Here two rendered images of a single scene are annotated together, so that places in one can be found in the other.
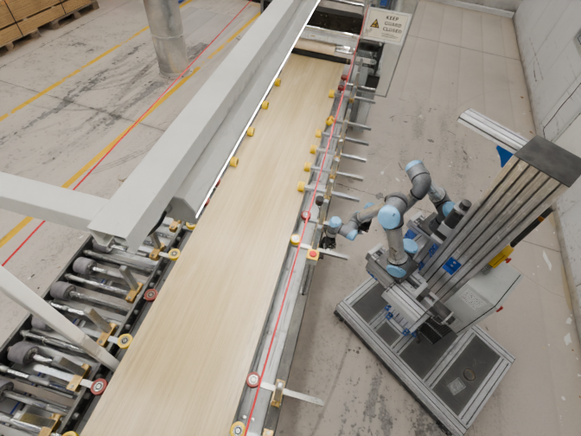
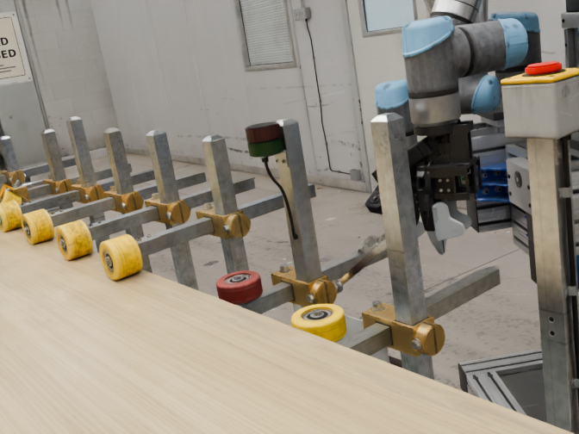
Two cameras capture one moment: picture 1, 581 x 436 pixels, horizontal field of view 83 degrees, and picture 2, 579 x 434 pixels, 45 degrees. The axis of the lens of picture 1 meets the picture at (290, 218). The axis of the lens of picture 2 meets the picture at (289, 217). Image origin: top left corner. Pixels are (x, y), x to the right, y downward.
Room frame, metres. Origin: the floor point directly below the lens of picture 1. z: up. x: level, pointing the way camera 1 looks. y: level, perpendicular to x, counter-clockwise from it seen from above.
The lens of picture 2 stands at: (0.72, 0.62, 1.31)
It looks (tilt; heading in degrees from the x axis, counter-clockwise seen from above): 15 degrees down; 316
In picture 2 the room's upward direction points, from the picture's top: 9 degrees counter-clockwise
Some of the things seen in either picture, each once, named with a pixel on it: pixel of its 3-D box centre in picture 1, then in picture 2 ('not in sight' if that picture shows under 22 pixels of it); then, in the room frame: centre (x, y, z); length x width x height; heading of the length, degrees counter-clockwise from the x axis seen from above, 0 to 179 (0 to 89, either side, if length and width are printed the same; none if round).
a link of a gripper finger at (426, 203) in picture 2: not in sight; (428, 202); (1.32, -0.26, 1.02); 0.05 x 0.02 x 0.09; 103
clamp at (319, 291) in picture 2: not in sight; (302, 288); (1.61, -0.24, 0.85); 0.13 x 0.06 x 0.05; 171
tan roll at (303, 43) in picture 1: (319, 47); not in sight; (4.24, -0.10, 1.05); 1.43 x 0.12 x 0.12; 81
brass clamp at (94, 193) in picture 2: not in sight; (88, 193); (2.59, -0.40, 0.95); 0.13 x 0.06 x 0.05; 171
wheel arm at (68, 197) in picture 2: (343, 137); (90, 190); (2.61, -0.41, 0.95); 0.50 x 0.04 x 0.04; 81
